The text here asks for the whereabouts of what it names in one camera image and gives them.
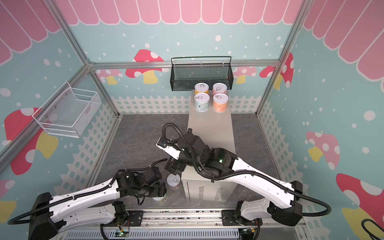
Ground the white lid can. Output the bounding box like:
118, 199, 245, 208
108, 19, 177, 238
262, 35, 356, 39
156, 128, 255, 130
194, 93, 210, 112

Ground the orange label can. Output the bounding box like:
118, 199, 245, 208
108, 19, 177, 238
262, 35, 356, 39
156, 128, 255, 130
213, 94, 229, 113

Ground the yellow label can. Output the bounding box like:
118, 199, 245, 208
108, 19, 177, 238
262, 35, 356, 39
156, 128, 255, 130
195, 83, 209, 94

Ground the pink label can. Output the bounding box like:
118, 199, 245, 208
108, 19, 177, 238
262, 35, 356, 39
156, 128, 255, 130
212, 83, 228, 95

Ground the green label can front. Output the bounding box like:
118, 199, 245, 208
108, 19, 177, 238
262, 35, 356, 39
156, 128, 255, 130
153, 196, 168, 204

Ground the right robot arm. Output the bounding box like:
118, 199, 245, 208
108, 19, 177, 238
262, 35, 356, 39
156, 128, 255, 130
156, 123, 332, 227

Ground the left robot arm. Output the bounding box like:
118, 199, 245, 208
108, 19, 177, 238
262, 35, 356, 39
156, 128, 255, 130
8, 159, 167, 240

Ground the beige label can right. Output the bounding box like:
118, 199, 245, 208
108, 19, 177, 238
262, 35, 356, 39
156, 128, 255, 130
167, 174, 182, 190

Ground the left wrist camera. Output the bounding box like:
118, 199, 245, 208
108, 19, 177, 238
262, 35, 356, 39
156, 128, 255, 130
143, 167, 163, 186

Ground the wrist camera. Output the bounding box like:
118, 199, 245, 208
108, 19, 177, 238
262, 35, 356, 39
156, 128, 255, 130
156, 137, 181, 160
143, 167, 163, 186

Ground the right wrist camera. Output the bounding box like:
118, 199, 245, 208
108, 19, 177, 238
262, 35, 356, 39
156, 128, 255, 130
156, 137, 181, 160

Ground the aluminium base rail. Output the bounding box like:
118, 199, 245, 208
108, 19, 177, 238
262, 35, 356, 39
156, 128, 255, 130
55, 209, 311, 240

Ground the black mesh wall basket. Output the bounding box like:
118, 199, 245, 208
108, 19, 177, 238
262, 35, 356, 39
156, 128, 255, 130
170, 56, 234, 91

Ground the white wire wall basket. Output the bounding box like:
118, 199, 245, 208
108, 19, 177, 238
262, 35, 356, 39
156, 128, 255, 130
32, 82, 102, 138

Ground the black cable bottom right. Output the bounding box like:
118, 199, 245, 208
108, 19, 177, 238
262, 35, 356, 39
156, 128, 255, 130
360, 218, 384, 240

